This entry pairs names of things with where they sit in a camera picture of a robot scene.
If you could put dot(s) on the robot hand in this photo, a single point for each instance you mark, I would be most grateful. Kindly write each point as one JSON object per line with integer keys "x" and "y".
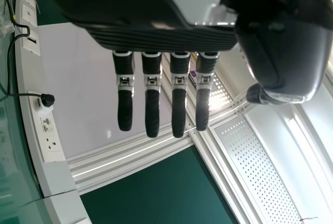
{"x": 156, "y": 5}

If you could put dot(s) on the white socket plate with plug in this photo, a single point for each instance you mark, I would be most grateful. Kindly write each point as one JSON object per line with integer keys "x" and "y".
{"x": 50, "y": 143}

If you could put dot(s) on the black power plug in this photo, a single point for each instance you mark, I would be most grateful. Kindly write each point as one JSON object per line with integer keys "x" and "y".
{"x": 48, "y": 99}

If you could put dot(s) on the grey socket trunking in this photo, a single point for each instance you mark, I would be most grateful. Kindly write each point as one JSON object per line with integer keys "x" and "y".
{"x": 54, "y": 177}

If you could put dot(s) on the ribbed aluminium frame rail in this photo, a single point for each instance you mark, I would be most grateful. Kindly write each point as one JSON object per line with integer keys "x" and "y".
{"x": 227, "y": 182}
{"x": 117, "y": 161}

